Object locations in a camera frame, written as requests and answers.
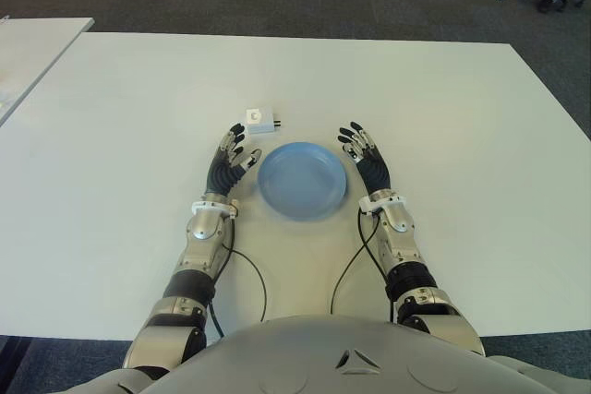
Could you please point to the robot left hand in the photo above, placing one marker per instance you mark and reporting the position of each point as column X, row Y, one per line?
column 224, row 172

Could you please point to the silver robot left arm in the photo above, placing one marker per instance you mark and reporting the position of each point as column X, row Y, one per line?
column 203, row 223

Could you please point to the white side table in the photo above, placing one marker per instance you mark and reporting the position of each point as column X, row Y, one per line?
column 32, row 52

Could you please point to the grey robot torso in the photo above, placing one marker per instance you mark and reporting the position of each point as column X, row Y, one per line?
column 323, row 357

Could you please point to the blue plate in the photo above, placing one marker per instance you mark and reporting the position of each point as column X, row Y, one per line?
column 300, row 182

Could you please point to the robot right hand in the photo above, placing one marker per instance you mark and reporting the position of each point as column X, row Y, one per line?
column 376, row 170

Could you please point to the white charger block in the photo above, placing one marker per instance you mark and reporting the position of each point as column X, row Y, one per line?
column 258, row 119

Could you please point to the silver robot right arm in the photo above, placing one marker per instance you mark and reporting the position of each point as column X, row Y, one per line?
column 401, row 223

